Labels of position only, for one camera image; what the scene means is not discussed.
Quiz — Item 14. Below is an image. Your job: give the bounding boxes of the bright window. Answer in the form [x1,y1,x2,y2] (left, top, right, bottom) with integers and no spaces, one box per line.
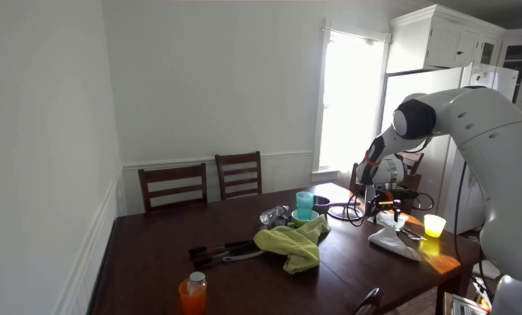
[317,23,391,177]

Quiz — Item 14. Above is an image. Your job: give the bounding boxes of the orange juice bottle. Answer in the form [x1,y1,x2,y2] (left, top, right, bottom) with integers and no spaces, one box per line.
[177,270,209,315]

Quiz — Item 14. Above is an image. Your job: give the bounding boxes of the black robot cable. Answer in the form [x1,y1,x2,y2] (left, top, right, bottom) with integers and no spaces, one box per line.
[328,191,435,230]

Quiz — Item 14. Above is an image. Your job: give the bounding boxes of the teal plastic cup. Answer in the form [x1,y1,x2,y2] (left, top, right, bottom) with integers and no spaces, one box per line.
[295,189,316,221]

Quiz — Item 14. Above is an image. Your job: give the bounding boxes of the crumpled silver foil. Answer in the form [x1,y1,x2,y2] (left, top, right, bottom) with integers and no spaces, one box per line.
[258,203,293,230]

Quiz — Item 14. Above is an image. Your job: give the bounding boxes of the white cabinet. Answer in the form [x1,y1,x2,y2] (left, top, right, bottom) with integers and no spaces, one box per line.
[389,4,522,112]

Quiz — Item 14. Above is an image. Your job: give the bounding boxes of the crumpled white napkin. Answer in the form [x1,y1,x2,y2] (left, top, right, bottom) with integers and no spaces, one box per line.
[375,210,408,233]

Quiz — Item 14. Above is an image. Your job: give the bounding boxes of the metal utensil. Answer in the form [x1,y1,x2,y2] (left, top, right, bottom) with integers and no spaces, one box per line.
[400,226,428,242]

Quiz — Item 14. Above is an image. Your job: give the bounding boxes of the white paper sheets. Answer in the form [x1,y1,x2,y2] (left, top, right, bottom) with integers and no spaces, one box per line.
[368,224,424,263]

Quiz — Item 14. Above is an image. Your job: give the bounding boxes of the yellow translucent cup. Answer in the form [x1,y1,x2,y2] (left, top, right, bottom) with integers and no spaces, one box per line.
[423,212,449,240]

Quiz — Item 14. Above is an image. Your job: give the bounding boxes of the green towel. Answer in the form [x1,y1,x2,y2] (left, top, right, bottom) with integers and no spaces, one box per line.
[253,214,330,277]

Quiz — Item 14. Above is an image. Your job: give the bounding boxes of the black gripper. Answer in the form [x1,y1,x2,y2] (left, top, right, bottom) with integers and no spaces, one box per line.
[366,191,405,228]

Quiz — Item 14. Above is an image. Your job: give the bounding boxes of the teal bowl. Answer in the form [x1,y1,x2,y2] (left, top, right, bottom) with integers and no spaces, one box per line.
[289,209,321,226]

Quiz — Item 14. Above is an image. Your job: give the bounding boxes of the round pan lid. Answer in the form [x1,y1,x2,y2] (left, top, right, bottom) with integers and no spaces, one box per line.
[326,202,366,223]

